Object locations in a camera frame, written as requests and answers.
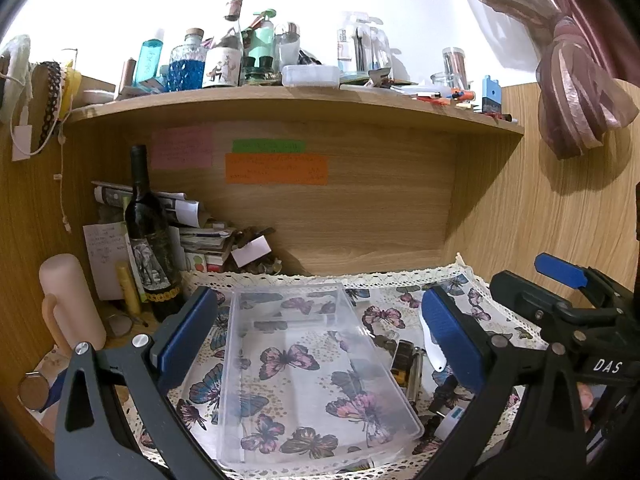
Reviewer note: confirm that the stack of books and papers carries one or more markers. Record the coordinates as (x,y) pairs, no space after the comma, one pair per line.
(201,244)

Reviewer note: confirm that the yellow candle stick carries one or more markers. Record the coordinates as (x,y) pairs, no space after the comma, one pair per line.
(129,289)

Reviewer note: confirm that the blue glass bottle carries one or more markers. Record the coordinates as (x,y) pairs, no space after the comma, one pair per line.
(187,63)

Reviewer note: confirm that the turquoise spray bottle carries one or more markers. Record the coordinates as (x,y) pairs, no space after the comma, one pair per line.
(149,57)

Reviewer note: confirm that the pink sticky note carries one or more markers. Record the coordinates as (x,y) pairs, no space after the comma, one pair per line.
(182,148)

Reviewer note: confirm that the green sticky note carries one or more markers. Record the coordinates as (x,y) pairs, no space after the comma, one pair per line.
(268,146)

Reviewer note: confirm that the wristwatch with round face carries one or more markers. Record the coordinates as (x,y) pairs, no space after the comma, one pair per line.
(35,392)

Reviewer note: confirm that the white plastic box on shelf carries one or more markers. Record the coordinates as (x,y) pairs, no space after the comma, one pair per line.
(317,76)

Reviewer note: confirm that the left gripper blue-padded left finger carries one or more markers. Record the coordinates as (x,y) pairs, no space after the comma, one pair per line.
(92,438)

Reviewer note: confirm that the white note paper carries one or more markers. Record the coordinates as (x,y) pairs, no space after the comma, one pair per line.
(106,246)

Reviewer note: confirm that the orange sticky note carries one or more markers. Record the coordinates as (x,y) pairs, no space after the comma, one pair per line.
(276,168)

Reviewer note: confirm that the small white cardboard box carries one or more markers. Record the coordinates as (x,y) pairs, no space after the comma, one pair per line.
(251,251)

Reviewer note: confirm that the butterfly print lace tablecloth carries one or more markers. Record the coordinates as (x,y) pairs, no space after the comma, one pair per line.
(388,306)

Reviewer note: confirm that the small white blue box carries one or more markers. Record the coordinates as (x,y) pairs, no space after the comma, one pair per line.
(448,423)

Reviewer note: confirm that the pink cylindrical mug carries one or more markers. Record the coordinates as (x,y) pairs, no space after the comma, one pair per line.
(67,307)

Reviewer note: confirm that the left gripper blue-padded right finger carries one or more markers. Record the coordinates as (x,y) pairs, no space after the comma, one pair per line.
(547,439)

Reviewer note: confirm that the white labelled bottle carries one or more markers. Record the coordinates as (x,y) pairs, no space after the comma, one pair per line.
(225,49)

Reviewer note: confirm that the white charger with cable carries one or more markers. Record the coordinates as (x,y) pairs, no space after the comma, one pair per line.
(21,134)

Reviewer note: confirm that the dark wine bottle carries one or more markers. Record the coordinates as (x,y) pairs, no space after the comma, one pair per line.
(147,229)

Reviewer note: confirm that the clear plastic storage box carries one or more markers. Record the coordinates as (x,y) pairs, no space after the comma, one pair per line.
(304,390)

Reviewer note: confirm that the silver metal pen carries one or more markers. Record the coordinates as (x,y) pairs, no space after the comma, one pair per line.
(415,375)

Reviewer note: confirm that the wooden shelf board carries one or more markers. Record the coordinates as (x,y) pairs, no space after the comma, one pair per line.
(281,104)

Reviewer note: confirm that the pink curtain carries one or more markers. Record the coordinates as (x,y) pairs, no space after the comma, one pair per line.
(580,102)

